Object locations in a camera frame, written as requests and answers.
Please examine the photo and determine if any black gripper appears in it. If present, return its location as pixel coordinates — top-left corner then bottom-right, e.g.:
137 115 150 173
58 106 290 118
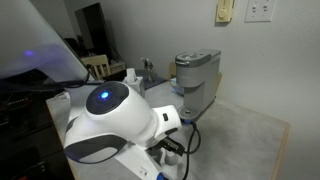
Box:
147 137 185 156

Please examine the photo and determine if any white coffee pod cup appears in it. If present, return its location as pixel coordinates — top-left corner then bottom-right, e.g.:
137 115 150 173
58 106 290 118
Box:
151 149 163 164
165 151 178 166

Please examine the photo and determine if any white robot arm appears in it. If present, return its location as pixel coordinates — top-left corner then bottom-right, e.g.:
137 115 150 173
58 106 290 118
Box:
0 0 182 164

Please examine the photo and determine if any grey pod coffee maker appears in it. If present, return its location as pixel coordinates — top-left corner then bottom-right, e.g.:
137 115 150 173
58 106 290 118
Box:
175 49 221 121

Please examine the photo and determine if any grey tissue box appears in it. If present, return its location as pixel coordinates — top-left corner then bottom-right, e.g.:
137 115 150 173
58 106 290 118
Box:
123 68 145 97

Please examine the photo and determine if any wooden chair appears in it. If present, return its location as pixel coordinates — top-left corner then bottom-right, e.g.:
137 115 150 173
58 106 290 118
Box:
81 55 111 80

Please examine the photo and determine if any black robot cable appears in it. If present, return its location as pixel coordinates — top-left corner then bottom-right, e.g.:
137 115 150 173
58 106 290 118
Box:
181 120 202 180

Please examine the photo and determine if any beige wall thermostat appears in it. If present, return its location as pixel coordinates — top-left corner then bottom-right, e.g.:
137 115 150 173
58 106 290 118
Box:
216 0 234 23

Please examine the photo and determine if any white wall switch plate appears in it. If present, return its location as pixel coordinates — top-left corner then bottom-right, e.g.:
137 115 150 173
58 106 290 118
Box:
244 0 277 23

